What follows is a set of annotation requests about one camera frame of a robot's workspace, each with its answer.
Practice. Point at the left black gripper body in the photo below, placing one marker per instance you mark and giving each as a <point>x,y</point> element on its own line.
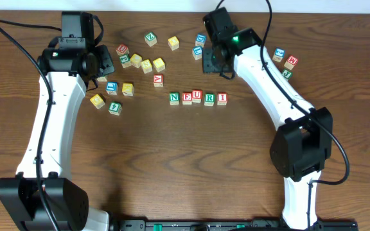
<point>106,61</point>

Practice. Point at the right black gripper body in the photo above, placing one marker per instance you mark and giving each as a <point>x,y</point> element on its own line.
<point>209,64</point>

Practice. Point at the red I block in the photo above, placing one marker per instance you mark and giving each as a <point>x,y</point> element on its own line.
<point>222,99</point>

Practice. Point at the green R block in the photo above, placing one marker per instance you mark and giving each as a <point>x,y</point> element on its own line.
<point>209,99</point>

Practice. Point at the red u block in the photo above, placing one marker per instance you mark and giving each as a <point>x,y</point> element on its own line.
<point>122,49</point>
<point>196,96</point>

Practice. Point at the red E block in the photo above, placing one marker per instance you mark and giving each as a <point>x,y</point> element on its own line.
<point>186,98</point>

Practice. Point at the green N block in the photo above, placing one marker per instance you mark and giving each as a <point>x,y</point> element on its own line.
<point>174,98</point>

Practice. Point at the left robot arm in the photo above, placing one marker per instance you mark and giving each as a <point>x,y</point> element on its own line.
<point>41,195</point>

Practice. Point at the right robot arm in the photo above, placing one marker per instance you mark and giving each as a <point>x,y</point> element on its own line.
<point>300,148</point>

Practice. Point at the green block under left gripper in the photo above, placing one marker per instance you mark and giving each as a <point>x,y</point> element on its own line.
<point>102,78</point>

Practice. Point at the blue L block right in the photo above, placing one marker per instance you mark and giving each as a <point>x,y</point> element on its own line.
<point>197,52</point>

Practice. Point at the green G block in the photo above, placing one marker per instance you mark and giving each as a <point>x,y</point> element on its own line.
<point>125,61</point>

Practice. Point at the blue D block upper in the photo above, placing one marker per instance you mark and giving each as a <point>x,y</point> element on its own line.
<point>200,40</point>

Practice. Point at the blue L block left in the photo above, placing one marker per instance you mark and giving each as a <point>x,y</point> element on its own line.
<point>112,88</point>

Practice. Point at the yellow block left of S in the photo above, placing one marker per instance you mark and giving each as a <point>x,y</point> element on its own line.
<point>136,60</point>

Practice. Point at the yellow block far left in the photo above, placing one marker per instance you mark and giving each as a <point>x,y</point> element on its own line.
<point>97,101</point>

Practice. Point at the yellow block beside blue L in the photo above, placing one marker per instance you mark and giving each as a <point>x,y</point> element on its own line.
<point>128,89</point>

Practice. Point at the green 4 block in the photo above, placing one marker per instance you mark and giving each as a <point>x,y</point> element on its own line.
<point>115,108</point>

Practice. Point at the yellow block top centre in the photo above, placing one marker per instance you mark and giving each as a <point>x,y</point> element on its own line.
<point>173,43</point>

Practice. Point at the green Z block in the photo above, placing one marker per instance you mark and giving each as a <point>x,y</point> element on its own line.
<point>150,39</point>

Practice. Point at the yellow block beside S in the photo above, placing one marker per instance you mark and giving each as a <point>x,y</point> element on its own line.
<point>159,64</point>

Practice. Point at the red A block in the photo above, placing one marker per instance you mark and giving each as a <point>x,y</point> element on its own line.
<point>158,80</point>

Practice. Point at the blue 2 block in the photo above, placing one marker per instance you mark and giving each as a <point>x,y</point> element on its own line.
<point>278,55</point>

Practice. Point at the green J block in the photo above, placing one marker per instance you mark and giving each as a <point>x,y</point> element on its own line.
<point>286,74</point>

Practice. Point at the red M block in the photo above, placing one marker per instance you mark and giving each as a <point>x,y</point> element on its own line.
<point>291,62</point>

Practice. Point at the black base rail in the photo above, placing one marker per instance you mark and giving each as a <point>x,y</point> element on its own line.
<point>256,224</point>

